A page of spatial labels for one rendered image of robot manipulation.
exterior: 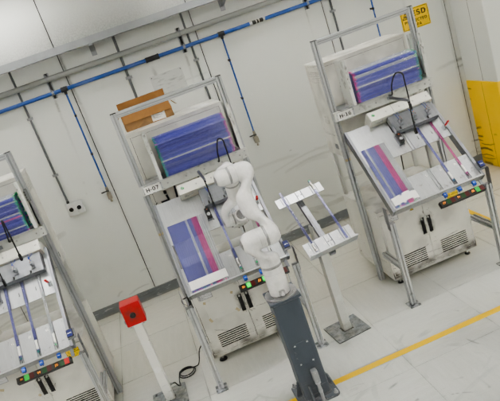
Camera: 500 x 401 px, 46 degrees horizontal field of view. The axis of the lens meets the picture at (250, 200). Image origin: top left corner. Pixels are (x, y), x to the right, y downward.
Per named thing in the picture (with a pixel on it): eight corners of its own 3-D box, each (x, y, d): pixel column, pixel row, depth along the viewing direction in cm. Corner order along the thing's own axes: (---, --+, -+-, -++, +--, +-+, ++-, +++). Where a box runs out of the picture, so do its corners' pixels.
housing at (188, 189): (248, 179, 413) (246, 169, 400) (182, 204, 407) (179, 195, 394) (243, 170, 417) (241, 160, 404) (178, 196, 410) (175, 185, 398)
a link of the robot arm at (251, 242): (283, 264, 326) (271, 226, 319) (253, 278, 323) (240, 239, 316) (277, 258, 337) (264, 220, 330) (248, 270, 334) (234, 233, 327)
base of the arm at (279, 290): (301, 293, 328) (291, 264, 323) (270, 306, 326) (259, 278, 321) (291, 281, 346) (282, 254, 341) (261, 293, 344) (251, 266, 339)
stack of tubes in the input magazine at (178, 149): (236, 150, 400) (223, 113, 392) (166, 177, 393) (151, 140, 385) (232, 147, 412) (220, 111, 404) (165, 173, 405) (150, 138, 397)
